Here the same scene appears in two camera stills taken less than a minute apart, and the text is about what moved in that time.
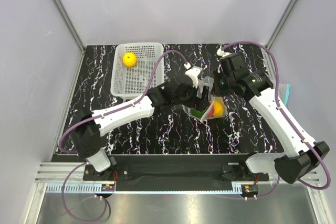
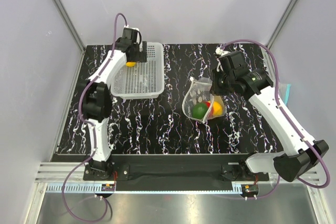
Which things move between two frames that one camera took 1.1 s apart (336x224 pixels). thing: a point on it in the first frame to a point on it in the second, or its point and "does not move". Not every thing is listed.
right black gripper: [216, 91] does not move
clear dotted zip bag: [215, 108] does not move
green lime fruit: [197, 113] does not move
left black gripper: [197, 103] to [140, 56]
